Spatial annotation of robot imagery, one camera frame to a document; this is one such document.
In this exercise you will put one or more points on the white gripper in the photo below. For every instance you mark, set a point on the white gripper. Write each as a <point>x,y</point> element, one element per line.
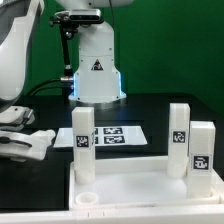
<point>18,146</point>

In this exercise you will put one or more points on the white marker plate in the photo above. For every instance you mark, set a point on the white marker plate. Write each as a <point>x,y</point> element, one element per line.
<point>105,136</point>

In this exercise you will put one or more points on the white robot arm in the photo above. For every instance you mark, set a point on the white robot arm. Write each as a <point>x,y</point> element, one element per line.
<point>97,81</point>

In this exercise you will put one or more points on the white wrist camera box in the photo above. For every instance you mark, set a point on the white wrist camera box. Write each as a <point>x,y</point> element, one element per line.
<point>17,115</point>

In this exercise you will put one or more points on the white desk top tray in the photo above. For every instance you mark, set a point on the white desk top tray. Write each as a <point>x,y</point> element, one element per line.
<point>137,182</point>

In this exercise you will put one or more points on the white frame rail front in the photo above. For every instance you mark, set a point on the white frame rail front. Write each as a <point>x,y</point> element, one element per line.
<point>200,214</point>

